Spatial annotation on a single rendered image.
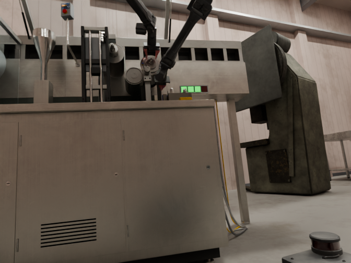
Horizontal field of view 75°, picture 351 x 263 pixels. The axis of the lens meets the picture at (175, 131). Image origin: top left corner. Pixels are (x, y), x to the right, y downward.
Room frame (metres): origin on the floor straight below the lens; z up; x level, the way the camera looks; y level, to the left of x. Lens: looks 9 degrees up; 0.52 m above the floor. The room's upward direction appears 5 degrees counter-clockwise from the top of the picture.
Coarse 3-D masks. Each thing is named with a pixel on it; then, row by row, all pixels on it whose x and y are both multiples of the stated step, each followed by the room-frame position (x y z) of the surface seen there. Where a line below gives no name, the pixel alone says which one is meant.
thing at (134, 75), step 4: (128, 68) 1.46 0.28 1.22; (132, 68) 1.47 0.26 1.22; (136, 68) 1.47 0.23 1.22; (128, 72) 1.46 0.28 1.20; (132, 72) 1.46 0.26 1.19; (136, 72) 1.47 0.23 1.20; (140, 72) 1.48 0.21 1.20; (128, 76) 1.46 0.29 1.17; (132, 76) 1.46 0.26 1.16; (136, 76) 1.47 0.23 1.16; (140, 76) 1.48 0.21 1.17; (128, 80) 1.46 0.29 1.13; (132, 80) 1.47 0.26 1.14; (136, 80) 1.47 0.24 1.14; (140, 80) 1.47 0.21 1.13
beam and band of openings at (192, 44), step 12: (24, 36) 1.64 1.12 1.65; (24, 48) 1.64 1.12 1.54; (60, 48) 1.73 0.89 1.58; (72, 48) 1.74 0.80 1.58; (132, 48) 1.82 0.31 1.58; (168, 48) 1.87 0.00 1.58; (180, 48) 1.88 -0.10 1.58; (192, 48) 1.89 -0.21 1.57; (204, 48) 1.92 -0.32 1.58; (216, 48) 1.94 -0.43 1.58; (228, 48) 1.96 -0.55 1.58; (240, 48) 1.98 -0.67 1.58; (24, 60) 1.64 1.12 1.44; (36, 60) 1.65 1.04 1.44; (60, 60) 1.69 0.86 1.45; (72, 60) 1.70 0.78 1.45; (132, 60) 1.79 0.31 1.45; (180, 60) 1.95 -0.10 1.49; (192, 60) 1.89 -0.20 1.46; (204, 60) 1.99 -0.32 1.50; (216, 60) 2.01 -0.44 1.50; (228, 60) 2.03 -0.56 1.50; (240, 60) 1.98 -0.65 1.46
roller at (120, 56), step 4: (120, 48) 1.46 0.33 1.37; (120, 52) 1.46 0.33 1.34; (120, 56) 1.46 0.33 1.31; (112, 60) 1.45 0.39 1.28; (116, 60) 1.45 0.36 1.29; (120, 60) 1.46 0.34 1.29; (112, 64) 1.47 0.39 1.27; (116, 64) 1.48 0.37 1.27; (120, 64) 1.50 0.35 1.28; (112, 68) 1.54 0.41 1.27; (116, 68) 1.54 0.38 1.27; (120, 68) 1.56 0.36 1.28; (112, 72) 1.60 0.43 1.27; (116, 72) 1.60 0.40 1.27; (120, 72) 1.62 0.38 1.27; (112, 76) 1.68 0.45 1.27; (116, 76) 1.67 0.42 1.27; (120, 76) 1.69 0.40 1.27
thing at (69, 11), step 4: (64, 4) 1.40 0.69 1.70; (68, 4) 1.39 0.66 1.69; (64, 8) 1.40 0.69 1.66; (68, 8) 1.39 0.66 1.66; (72, 8) 1.42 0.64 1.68; (64, 12) 1.38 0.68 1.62; (68, 12) 1.40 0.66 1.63; (72, 12) 1.42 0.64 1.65; (64, 16) 1.40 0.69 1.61; (68, 16) 1.41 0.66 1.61; (72, 16) 1.42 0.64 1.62
